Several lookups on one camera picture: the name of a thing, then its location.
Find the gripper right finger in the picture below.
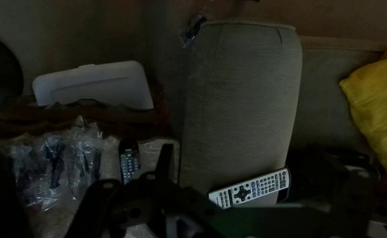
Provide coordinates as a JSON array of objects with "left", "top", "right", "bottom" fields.
[{"left": 288, "top": 144, "right": 387, "bottom": 238}]

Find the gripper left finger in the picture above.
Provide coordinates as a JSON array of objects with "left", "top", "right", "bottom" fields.
[{"left": 64, "top": 143, "right": 221, "bottom": 238}]

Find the black remote controller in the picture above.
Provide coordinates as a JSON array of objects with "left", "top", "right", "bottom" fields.
[{"left": 118, "top": 139, "right": 141, "bottom": 185}]

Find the silver remote controller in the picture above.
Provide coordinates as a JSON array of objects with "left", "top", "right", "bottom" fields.
[{"left": 208, "top": 168, "right": 290, "bottom": 210}]

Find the clear bag of black parts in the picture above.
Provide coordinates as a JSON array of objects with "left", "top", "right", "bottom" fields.
[
  {"left": 66, "top": 116, "right": 105, "bottom": 200},
  {"left": 8, "top": 134, "right": 66, "bottom": 212}
]

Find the yellow cushion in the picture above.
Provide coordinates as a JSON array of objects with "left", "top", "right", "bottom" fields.
[{"left": 340, "top": 32, "right": 387, "bottom": 175}]

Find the white plastic case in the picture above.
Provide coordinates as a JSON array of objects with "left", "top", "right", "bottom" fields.
[{"left": 32, "top": 60, "right": 154, "bottom": 110}]

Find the grey fabric sofa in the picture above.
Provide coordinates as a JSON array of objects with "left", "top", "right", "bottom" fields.
[{"left": 147, "top": 18, "right": 387, "bottom": 212}]

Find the black round object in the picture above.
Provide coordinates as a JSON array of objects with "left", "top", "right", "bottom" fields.
[{"left": 0, "top": 31, "right": 24, "bottom": 101}]

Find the crumpled clear plastic wrap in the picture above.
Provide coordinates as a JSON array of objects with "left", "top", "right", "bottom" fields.
[{"left": 179, "top": 13, "right": 210, "bottom": 49}]

